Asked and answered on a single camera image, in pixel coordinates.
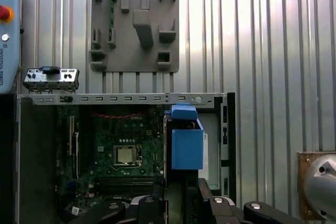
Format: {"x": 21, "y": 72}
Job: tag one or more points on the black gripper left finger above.
{"x": 151, "y": 211}

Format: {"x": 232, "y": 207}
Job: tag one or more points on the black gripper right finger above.
{"x": 220, "y": 208}

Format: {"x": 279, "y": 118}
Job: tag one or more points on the hard disk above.
{"x": 187, "y": 150}

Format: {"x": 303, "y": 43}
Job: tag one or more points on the black RAM slot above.
{"x": 123, "y": 180}
{"x": 123, "y": 189}

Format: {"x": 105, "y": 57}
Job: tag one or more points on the silver CPU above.
{"x": 126, "y": 155}

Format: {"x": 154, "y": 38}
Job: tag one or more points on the CPU socket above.
{"x": 114, "y": 155}

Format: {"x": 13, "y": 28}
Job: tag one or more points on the green motherboard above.
{"x": 105, "y": 134}

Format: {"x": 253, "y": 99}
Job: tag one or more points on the black open PC case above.
{"x": 36, "y": 155}

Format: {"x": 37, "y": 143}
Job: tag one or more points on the grey parts rack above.
{"x": 126, "y": 51}

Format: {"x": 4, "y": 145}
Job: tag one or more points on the green RAM stick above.
{"x": 111, "y": 11}

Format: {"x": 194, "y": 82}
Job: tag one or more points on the pale blue teach pendant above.
{"x": 10, "y": 51}

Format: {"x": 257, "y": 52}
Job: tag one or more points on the metal expansion slot bracket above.
{"x": 52, "y": 79}

